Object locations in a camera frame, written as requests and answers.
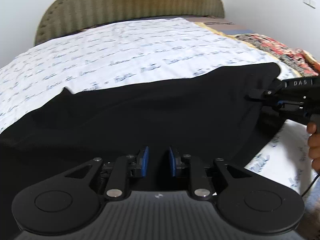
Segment yellow orange cloth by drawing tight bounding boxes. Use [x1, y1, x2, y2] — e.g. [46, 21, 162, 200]
[194, 21, 320, 78]

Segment black pants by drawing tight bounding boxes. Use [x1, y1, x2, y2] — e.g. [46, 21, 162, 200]
[0, 62, 291, 230]

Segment white wall light switch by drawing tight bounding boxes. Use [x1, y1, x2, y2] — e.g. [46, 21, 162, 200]
[303, 0, 316, 9]

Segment olive upholstered headboard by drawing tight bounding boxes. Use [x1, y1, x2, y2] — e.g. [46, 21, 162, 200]
[34, 0, 225, 46]

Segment floral patterned blanket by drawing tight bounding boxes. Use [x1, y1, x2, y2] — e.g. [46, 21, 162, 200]
[235, 33, 320, 77]

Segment white script-print bed sheet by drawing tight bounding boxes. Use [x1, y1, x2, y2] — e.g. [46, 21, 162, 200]
[1, 18, 316, 193]

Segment person right hand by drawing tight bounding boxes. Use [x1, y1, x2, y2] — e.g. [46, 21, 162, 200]
[306, 122, 320, 173]

